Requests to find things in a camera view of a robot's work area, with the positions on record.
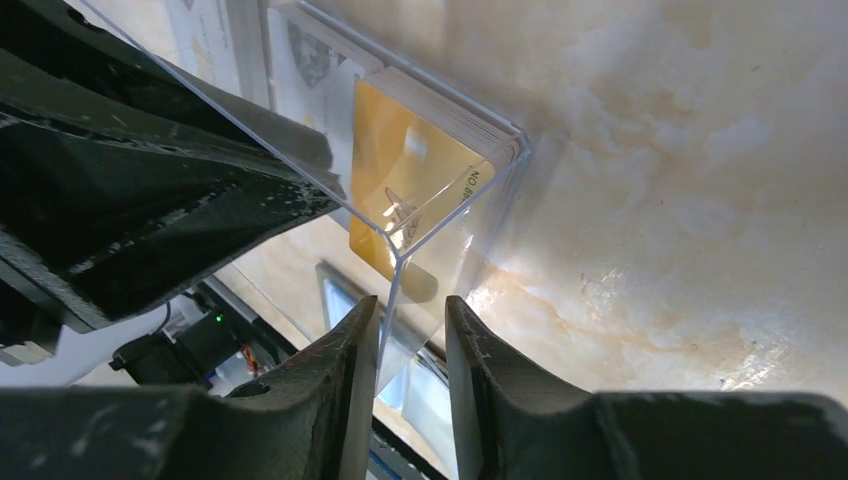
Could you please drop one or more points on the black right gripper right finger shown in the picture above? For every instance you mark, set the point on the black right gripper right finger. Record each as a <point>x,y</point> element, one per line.
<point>512,419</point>

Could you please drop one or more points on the clear plastic card box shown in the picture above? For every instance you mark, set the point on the clear plastic card box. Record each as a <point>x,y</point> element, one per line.
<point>219,49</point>

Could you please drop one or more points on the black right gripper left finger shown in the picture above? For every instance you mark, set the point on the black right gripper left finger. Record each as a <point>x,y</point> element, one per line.
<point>285,424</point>

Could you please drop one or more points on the grey card holder wallet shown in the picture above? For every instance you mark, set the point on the grey card holder wallet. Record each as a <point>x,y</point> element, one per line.
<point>402,426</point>

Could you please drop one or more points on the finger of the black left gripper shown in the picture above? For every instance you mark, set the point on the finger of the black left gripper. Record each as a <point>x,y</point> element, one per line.
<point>121,186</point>

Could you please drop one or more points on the yellow card stack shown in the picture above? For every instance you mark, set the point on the yellow card stack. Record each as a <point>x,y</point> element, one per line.
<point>417,156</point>

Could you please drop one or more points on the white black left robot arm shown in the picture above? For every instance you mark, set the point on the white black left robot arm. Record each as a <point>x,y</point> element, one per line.
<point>195,334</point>

